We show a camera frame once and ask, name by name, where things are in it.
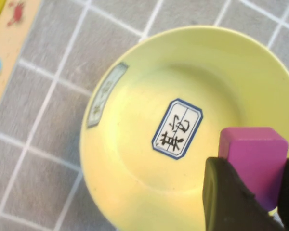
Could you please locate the magenta rectangle block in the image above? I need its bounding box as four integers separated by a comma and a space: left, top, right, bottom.
218, 127, 289, 213

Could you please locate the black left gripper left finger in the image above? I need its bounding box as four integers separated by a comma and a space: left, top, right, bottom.
203, 156, 285, 231

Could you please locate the grey white-grid tablecloth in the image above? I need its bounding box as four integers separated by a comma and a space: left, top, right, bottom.
0, 0, 289, 231

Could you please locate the yellow plastic bowl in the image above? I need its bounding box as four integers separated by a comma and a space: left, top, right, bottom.
79, 25, 289, 231

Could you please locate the wooden number puzzle board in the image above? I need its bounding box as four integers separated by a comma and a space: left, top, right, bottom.
0, 0, 43, 121

